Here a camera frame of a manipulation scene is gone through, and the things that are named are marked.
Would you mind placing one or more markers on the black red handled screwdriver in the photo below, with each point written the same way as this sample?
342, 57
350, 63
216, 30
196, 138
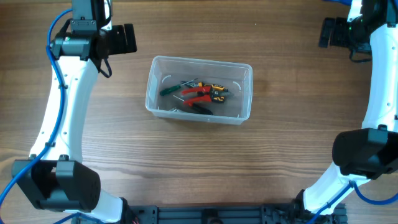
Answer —
200, 109

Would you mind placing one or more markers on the green handled screwdriver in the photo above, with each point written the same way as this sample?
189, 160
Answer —
174, 88

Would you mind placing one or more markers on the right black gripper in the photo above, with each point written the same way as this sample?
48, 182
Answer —
330, 33

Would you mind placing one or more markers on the clear plastic container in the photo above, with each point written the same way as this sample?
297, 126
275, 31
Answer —
169, 71

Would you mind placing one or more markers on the orange black pliers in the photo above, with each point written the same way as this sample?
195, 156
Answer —
203, 84

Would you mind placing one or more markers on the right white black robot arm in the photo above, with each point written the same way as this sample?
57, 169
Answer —
365, 154

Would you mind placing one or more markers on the silver metal wrench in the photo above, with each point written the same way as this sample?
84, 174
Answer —
176, 110

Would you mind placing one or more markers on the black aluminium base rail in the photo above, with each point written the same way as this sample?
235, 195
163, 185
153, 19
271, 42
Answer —
280, 213

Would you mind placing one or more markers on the red handled pruning shears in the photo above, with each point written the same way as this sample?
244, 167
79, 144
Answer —
207, 93

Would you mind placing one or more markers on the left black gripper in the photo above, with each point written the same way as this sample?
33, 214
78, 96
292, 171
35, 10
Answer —
125, 38

